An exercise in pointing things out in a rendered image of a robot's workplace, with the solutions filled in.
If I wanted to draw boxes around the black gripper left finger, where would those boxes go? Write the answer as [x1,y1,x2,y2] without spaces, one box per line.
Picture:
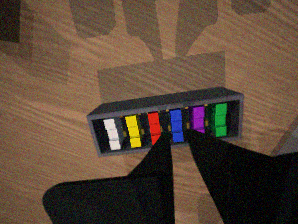
[42,133,175,224]

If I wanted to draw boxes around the red fuse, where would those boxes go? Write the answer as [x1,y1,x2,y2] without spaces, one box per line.
[148,111,161,145]

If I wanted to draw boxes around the purple fuse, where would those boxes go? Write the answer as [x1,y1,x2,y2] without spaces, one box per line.
[188,105,204,133]

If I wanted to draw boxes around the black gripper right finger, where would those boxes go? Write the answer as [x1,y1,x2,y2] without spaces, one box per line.
[188,129,298,224]

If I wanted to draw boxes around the blue fuse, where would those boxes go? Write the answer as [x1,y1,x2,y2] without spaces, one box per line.
[169,108,184,142]

